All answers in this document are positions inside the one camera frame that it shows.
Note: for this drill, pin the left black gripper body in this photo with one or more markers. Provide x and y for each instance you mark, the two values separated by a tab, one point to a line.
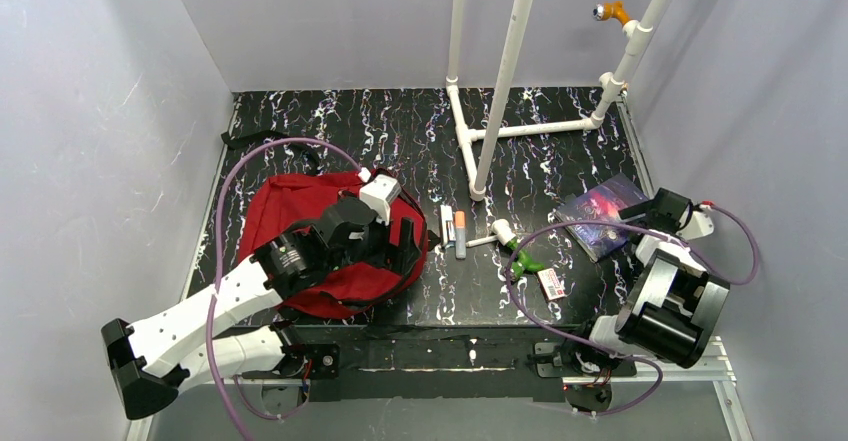
387	239

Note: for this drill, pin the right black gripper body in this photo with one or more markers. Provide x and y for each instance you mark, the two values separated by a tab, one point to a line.
654	209

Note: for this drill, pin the dark purple galaxy book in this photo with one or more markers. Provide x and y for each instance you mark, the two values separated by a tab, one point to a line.
601	203

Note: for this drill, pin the red student backpack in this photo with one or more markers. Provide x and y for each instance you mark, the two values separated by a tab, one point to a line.
278	235

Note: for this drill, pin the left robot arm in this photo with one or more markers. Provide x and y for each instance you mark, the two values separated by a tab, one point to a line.
154	360

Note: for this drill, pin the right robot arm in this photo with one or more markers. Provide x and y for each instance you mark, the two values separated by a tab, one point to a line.
674	304

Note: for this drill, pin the orange capped glue stick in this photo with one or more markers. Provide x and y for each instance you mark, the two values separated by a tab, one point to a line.
459	222

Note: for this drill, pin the white pen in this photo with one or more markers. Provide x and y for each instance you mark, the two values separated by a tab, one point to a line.
481	241

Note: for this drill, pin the small red white card box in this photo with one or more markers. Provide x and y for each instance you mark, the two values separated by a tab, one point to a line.
551	285

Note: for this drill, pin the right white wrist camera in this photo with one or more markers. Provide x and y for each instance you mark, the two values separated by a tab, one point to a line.
695	223

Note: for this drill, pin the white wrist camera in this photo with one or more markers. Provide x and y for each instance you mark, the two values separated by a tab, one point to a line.
695	223
378	192

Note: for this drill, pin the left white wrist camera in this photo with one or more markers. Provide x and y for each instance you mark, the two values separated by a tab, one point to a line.
378	192

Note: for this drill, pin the white PVC pipe frame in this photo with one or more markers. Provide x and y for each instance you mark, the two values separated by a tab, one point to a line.
497	46

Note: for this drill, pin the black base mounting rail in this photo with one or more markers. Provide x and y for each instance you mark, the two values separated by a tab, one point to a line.
362	362

